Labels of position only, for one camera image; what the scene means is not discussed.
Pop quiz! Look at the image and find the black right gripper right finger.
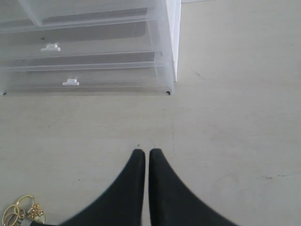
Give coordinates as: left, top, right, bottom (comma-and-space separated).
149, 149, 235, 226

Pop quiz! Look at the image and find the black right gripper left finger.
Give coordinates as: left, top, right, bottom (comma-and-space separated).
61, 149, 145, 226

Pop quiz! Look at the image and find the gold keychain with black strap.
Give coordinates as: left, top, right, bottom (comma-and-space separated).
1, 194, 46, 226

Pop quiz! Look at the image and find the clear plastic container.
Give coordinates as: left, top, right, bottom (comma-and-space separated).
0, 21, 160, 60
0, 51, 174, 96

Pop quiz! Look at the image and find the white plastic drawer cabinet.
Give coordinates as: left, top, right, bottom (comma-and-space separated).
0, 0, 182, 96

